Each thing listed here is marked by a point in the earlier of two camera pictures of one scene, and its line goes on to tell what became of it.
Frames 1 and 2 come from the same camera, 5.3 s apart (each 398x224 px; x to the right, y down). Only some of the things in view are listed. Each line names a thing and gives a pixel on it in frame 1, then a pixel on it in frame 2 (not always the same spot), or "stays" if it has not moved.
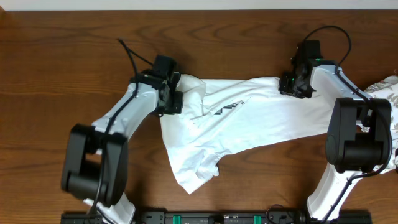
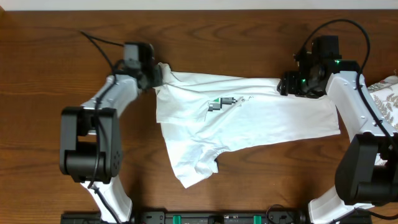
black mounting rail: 221,218 stays
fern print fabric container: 387,89 stays
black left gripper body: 173,103 -> 152,77
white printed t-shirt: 219,119 stays
